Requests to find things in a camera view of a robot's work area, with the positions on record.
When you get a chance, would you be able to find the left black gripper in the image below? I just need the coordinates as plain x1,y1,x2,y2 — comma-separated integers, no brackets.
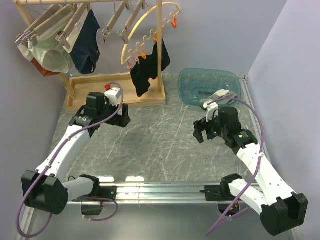
98,99,131,128

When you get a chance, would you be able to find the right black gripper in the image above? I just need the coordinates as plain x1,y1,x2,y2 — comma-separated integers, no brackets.
193,110,228,144

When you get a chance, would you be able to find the grey and cream underwear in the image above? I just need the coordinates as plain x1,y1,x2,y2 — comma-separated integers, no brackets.
199,89,238,105

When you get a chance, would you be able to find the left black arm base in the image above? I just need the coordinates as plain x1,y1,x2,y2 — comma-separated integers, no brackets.
81,186,117,219

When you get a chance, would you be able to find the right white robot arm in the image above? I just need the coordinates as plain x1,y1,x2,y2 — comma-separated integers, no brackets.
193,107,308,236

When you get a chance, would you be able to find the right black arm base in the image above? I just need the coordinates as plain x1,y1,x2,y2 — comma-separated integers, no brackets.
199,185,235,214

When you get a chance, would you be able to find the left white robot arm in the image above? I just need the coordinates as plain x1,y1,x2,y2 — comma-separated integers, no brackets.
21,87,131,215

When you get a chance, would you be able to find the navy blue underwear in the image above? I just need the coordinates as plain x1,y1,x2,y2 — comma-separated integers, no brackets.
70,9,100,75

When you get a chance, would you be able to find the black underwear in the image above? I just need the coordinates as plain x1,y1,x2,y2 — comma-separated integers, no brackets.
130,43,158,97

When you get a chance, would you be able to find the curved yellow clip hanger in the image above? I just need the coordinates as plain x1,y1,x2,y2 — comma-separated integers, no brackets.
120,1,181,71

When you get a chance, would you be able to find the orange underwear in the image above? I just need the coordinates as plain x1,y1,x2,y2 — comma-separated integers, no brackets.
30,58,60,77

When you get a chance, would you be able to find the light green underwear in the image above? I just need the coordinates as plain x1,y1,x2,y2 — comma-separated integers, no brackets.
28,14,74,74

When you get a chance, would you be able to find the wooden drying rack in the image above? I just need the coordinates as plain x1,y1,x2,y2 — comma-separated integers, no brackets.
13,0,168,113

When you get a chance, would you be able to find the blue plastic basin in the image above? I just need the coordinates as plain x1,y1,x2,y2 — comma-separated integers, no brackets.
178,68,242,107

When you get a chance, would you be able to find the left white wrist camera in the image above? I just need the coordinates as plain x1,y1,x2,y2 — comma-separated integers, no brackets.
104,84,122,107

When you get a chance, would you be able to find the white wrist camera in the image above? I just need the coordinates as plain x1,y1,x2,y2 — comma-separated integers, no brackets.
202,100,219,122
104,84,122,107

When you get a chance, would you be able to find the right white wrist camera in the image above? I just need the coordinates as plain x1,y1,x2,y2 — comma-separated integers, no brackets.
202,100,219,122

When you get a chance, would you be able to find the aluminium mounting rail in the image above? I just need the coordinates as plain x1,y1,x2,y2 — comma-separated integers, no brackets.
16,182,303,240

